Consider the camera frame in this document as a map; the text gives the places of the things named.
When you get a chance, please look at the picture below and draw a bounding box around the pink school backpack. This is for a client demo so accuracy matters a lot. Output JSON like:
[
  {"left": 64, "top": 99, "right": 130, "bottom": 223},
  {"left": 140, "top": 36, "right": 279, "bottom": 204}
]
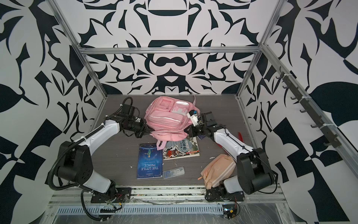
[{"left": 145, "top": 96, "right": 200, "bottom": 150}]

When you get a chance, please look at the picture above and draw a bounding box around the blue Little Prince book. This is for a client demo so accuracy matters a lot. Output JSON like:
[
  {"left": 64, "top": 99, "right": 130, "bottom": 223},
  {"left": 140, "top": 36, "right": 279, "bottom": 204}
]
[{"left": 137, "top": 143, "right": 163, "bottom": 179}]

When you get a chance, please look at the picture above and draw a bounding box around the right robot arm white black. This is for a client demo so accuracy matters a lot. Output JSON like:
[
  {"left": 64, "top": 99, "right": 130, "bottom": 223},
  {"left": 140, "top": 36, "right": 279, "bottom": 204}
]
[{"left": 185, "top": 110, "right": 278, "bottom": 194}]

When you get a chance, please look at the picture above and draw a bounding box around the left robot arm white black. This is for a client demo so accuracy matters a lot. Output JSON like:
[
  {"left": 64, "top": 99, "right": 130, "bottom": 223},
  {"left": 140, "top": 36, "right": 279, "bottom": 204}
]
[{"left": 47, "top": 97, "right": 153, "bottom": 196}]

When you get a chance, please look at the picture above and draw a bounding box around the peach pink pencil case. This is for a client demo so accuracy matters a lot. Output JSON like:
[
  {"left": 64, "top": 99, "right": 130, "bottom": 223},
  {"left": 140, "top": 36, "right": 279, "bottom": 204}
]
[{"left": 198, "top": 154, "right": 236, "bottom": 189}]

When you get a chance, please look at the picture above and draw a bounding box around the clear plastic ruler case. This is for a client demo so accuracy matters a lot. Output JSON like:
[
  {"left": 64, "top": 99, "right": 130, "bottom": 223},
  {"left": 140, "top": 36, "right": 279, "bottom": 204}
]
[{"left": 163, "top": 167, "right": 185, "bottom": 179}]

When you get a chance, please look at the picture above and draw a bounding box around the dark navy notebook yellow label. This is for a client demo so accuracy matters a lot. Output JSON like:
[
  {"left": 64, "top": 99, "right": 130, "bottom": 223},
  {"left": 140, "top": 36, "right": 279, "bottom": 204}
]
[{"left": 197, "top": 135, "right": 206, "bottom": 140}]

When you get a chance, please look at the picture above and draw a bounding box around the illustrated comic book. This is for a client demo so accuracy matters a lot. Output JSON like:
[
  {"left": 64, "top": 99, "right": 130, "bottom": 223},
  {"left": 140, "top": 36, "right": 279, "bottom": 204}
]
[{"left": 163, "top": 137, "right": 200, "bottom": 160}]

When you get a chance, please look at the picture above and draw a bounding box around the red pen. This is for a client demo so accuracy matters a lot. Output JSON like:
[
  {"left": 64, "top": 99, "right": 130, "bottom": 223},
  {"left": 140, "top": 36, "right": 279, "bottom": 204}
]
[{"left": 238, "top": 132, "right": 243, "bottom": 142}]

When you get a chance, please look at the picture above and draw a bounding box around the small circuit board front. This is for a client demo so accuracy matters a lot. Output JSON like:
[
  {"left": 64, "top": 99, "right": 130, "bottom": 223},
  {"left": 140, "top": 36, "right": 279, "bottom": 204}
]
[{"left": 222, "top": 202, "right": 241, "bottom": 219}]

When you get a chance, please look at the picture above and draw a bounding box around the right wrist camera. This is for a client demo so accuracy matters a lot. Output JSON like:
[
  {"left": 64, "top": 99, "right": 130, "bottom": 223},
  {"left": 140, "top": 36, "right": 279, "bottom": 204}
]
[{"left": 186, "top": 110, "right": 200, "bottom": 127}]

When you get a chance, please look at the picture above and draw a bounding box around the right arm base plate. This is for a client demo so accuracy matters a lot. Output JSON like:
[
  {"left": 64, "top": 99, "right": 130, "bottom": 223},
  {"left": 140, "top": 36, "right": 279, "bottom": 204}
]
[{"left": 205, "top": 186, "right": 245, "bottom": 202}]

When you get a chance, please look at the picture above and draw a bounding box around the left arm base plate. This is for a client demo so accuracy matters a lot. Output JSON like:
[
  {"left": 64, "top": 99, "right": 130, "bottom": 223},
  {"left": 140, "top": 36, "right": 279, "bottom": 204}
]
[{"left": 90, "top": 187, "right": 132, "bottom": 203}]

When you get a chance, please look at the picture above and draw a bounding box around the aluminium frame crossbar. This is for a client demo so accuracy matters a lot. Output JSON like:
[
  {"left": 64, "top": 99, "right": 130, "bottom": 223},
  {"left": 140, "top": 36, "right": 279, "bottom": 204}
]
[{"left": 79, "top": 46, "right": 259, "bottom": 55}]

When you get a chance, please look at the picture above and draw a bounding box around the black corrugated cable left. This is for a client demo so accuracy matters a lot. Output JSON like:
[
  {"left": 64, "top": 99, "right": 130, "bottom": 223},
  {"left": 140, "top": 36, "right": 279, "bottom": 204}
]
[{"left": 80, "top": 190, "right": 124, "bottom": 222}]

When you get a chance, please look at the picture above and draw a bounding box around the black wall hook rail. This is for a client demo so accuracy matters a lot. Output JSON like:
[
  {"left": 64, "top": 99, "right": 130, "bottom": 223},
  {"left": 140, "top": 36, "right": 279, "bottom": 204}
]
[{"left": 277, "top": 71, "right": 342, "bottom": 148}]

